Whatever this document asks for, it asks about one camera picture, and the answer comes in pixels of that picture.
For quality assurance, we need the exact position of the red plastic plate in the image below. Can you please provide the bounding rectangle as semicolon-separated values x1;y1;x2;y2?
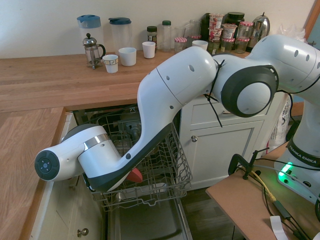
126;167;144;183

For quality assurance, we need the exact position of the stainless steel dishwasher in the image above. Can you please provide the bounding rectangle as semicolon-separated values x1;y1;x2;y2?
72;103;193;240

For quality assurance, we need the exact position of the white kitchen cabinet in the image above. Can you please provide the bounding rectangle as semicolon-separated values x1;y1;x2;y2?
179;96;293;192

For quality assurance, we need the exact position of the white cabinet drawer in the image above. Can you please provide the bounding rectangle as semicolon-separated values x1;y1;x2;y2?
191;98;268;126

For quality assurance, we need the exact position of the clear glass container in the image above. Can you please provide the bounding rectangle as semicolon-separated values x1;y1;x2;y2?
111;133;131;156

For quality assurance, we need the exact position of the white cabinet door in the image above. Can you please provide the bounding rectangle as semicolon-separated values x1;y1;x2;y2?
187;120;266;187

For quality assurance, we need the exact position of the wide white ceramic cup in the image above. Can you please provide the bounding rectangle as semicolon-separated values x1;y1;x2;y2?
118;47;137;67

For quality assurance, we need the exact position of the small white ceramic cup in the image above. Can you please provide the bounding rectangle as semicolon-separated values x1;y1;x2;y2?
141;41;156;60

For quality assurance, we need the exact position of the patterned paper cup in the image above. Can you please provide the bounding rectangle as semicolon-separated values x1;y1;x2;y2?
102;54;119;74

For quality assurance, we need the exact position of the glass jar red checked lid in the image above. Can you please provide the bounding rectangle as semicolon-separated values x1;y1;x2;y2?
186;34;202;48
234;37;250;55
174;36;188;54
219;37;236;53

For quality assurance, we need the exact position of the clear bottle green cap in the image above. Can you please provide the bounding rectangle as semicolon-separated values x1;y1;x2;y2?
161;20;173;53

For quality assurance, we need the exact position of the black screw clamp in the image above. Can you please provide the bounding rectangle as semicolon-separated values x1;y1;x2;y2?
228;146;270;180

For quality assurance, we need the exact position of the spice jar dark lid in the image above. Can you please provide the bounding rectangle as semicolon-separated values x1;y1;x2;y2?
146;25;158;51

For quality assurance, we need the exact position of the green filled glass jar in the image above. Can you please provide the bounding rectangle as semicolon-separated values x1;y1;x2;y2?
206;41;221;55

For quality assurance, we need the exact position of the short drinking glass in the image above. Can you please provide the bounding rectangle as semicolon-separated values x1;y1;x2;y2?
174;26;186;39

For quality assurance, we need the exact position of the clear jug dark blue lid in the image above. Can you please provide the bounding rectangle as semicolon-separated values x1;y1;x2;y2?
108;16;133;55

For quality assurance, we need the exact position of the glass French press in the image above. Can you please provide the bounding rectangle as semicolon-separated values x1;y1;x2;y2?
82;32;107;70

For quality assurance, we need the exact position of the tall drinking glass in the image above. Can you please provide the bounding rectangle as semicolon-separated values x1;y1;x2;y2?
189;19;202;37

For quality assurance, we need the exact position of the black tall container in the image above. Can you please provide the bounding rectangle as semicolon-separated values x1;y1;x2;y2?
200;12;211;42

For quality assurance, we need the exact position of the clear jug light blue lid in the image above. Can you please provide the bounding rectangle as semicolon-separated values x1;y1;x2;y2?
76;14;104;60

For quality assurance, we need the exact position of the printed white plastic package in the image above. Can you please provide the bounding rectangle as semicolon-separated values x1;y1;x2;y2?
267;96;297;152

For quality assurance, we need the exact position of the tall jar red checked lid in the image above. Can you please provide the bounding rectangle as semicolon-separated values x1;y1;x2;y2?
236;21;254;40

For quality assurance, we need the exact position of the brown fibreboard mounting board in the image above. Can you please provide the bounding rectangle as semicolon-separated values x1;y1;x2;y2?
205;142;320;240

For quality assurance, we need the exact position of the large black tub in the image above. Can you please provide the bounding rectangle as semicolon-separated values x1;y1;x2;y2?
223;11;246;36

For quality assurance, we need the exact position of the white corner cabinet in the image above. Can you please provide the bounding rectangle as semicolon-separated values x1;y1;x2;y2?
29;111;106;240

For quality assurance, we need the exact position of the round metal cabinet knob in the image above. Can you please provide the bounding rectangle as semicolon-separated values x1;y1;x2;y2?
76;227;90;238

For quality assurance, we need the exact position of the stainless steel electric kettle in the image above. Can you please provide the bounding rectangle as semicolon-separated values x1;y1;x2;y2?
246;11;271;53

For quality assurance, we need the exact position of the clear plastic bag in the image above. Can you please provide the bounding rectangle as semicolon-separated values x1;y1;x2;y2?
274;23;309;44

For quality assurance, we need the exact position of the white paper tag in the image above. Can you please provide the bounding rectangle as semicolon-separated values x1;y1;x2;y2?
269;214;288;240

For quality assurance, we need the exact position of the grey wire dishwasher rack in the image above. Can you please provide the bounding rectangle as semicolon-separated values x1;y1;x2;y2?
90;109;194;213

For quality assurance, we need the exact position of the grey cable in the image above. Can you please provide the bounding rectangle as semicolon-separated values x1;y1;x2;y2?
254;163;286;173

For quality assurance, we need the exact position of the yellow cable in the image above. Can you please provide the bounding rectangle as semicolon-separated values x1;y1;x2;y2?
251;169;277;202

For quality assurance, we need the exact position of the black cable with adapter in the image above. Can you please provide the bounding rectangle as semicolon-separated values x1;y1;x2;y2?
259;184;313;240

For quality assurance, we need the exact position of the wooden door frame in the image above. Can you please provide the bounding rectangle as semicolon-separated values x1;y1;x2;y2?
303;0;320;46

